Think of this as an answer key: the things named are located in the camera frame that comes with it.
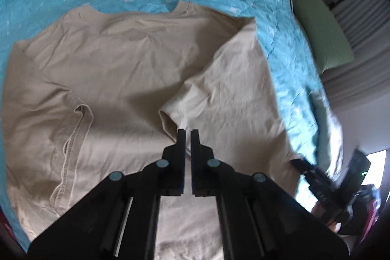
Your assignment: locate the beige t-shirt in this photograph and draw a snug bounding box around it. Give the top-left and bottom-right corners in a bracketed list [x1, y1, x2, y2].
[1, 0, 301, 260]

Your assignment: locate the dark clothes pile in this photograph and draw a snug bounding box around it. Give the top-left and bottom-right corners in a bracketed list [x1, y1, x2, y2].
[338, 184, 381, 240]

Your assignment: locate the green pillow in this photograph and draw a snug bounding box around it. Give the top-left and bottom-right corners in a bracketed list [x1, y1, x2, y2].
[292, 0, 354, 73]

